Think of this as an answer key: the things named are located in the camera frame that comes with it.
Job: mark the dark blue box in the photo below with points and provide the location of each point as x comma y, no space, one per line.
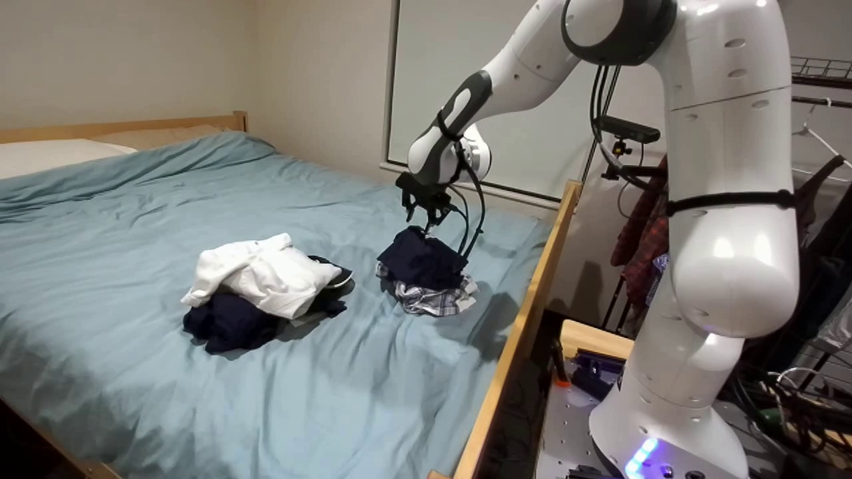
594,372

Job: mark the plaid checked cloth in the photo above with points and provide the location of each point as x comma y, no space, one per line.
434,302

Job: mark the dark hanging rack clothes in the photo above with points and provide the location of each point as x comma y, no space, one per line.
825,294

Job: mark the black camera on stand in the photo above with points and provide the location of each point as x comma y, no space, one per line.
628,132

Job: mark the black navy cloth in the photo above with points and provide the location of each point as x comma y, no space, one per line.
421,255

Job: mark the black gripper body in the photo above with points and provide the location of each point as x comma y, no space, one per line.
427,190

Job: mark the light blue bed duvet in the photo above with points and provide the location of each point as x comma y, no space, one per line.
134,230

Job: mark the red hanging garment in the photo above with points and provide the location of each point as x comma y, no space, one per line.
647,255

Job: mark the dark cloth with white stripe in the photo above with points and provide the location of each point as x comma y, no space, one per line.
230,327

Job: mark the light wooden board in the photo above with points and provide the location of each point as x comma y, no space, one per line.
594,337

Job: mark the white folded cloth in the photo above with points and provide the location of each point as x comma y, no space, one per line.
268,274

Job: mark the metal clothes rack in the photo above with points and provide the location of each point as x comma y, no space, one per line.
820,70

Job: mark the bed with blue sheet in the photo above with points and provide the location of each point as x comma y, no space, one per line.
522,337

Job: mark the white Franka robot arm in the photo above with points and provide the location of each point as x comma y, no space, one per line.
728,266

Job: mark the white pillow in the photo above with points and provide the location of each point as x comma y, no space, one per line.
43,157

